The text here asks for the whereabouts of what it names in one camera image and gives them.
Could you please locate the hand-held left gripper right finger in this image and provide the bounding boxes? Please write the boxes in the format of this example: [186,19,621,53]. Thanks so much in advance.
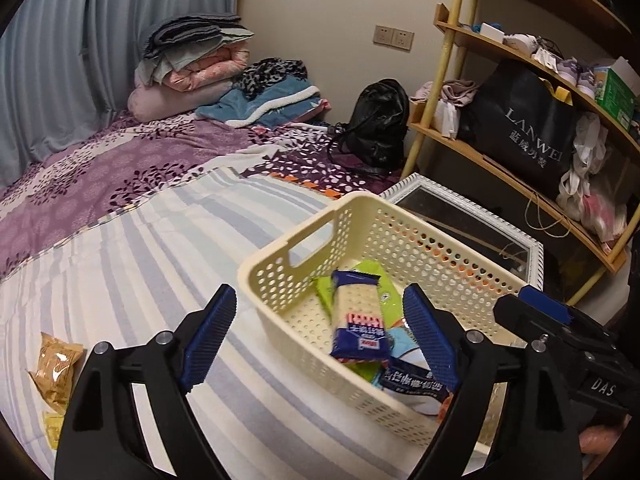
[402,284,585,480]

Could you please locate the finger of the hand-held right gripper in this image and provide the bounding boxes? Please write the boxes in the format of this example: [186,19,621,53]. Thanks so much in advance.
[518,286,616,341]
[492,294,586,356]

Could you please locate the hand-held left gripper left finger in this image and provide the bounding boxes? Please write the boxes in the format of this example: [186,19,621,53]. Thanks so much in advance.
[54,284,238,480]

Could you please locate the light blue snack packet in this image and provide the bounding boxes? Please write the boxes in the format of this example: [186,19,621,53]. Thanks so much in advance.
[387,317,426,361]

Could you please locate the dark navy snack packet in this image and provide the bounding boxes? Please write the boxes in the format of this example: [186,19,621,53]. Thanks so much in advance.
[377,357,453,413]

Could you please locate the lime green snack packet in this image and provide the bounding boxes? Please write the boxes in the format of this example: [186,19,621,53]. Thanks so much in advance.
[367,360,398,387]

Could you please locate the blue cracker packet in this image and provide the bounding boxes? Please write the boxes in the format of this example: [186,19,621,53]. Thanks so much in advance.
[330,270,397,362]

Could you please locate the green packet with white logo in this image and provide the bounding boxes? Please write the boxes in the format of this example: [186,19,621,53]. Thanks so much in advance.
[312,259,407,322]

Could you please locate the cream perforated plastic basket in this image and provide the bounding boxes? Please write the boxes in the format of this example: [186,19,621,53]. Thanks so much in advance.
[237,191,543,456]

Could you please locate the golden snack packet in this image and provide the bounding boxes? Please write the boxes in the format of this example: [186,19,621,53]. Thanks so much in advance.
[27,332,85,416]

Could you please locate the small yellow snack packet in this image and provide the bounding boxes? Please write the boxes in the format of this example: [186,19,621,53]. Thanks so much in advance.
[42,410,63,451]

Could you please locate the person's right hand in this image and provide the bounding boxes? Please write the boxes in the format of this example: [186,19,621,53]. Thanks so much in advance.
[580,422,630,454]

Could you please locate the thin twine loop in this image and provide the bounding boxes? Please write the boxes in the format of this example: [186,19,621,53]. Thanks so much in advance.
[525,192,571,238]

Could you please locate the striped grey sheet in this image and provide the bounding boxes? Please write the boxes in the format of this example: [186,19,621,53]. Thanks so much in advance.
[0,167,501,480]

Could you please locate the pink plastic bag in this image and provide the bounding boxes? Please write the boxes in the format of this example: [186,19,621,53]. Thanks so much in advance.
[580,192,628,253]

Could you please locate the white plastic bags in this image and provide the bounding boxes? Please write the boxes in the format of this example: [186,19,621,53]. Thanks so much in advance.
[557,112,608,221]

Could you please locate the white framed mirror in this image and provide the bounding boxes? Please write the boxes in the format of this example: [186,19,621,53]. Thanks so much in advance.
[380,172,545,311]

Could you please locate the black shopping bag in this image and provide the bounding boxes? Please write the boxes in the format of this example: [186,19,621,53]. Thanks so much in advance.
[457,57,583,201]

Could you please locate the orange foam mat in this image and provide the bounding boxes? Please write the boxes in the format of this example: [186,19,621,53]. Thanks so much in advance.
[270,172,346,201]

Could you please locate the purple floral bedsheet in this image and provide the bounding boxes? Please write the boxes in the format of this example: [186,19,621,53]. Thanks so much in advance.
[0,110,401,281]

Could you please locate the green and white carton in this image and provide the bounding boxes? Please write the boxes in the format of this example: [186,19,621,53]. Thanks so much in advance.
[595,56,640,131]

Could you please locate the lavender sneaker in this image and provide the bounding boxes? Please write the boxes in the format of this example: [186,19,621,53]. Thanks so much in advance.
[575,67,599,99]
[555,56,583,86]

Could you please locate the black backpack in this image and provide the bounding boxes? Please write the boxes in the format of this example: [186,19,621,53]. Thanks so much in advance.
[327,78,411,176]

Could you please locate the mauve folded clothes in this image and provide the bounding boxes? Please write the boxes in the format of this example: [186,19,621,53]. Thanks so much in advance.
[410,79,480,108]

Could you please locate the mauve pillow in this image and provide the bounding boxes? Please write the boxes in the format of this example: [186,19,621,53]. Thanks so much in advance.
[127,77,236,123]

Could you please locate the white tag packet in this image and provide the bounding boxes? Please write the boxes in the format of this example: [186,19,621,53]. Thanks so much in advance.
[532,45,561,73]

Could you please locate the pink cloth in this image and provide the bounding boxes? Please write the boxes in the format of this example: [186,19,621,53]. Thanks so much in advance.
[300,97,333,121]

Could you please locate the curved wooden shelf unit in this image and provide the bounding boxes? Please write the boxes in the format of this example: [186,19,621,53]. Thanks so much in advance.
[400,0,640,306]

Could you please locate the white sneaker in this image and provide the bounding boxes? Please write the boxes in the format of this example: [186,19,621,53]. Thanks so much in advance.
[502,32,541,58]

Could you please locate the leopard print cloth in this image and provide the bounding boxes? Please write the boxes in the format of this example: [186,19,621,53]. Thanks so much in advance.
[235,59,308,101]

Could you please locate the pink folded quilt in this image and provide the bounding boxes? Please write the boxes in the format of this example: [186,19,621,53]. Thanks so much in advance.
[162,45,251,92]

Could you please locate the light grey folded cloth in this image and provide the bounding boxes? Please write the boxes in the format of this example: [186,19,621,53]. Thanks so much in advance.
[139,35,251,86]

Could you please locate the blue curtain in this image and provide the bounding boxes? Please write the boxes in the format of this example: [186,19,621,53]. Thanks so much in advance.
[0,0,101,181]

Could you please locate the dark grey folded blanket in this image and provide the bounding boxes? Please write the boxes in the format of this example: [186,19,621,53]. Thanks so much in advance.
[137,12,253,58]

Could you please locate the pile of folded blankets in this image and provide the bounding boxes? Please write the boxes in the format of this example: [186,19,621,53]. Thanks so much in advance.
[75,0,246,116]

